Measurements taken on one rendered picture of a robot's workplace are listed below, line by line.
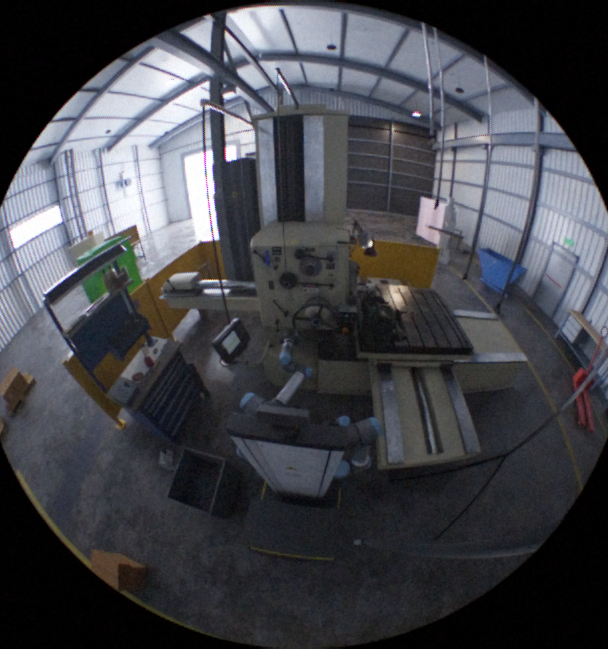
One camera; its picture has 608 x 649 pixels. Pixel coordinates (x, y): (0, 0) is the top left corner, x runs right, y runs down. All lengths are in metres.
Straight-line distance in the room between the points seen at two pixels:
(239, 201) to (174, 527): 3.42
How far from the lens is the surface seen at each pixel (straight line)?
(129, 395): 2.15
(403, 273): 4.63
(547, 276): 8.73
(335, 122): 2.32
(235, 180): 2.45
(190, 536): 2.63
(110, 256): 2.13
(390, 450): 1.81
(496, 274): 7.52
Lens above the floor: 2.35
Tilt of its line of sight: 38 degrees down
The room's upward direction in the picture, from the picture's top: 1 degrees counter-clockwise
